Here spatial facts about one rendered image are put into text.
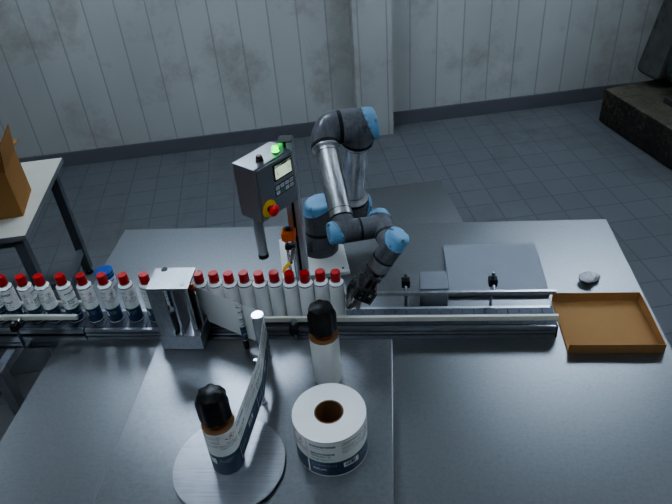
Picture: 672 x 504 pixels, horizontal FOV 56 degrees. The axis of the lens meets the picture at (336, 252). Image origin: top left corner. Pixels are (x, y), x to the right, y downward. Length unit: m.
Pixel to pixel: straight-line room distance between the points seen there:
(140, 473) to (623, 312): 1.65
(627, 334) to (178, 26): 3.92
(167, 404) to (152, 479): 0.26
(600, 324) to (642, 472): 0.57
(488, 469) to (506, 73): 4.26
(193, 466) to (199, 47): 3.83
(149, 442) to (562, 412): 1.22
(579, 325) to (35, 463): 1.78
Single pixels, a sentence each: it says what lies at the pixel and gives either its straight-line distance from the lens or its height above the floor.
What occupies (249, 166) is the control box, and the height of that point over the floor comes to 1.48.
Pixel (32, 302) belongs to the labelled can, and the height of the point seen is 0.98.
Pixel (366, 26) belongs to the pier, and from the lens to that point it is 5.03.
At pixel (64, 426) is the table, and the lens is 2.19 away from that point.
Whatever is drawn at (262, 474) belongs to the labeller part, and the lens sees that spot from 1.80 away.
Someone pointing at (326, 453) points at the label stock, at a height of 0.98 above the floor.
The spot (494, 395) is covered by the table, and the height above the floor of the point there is 0.83.
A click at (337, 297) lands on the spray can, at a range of 2.11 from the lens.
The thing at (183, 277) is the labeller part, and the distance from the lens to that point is 2.06.
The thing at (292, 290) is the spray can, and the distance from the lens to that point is 2.10.
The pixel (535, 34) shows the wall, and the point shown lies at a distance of 5.66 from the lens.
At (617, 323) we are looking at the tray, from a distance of 2.35.
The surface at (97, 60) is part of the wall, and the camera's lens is 5.31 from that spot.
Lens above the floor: 2.36
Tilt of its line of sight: 36 degrees down
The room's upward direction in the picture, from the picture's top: 5 degrees counter-clockwise
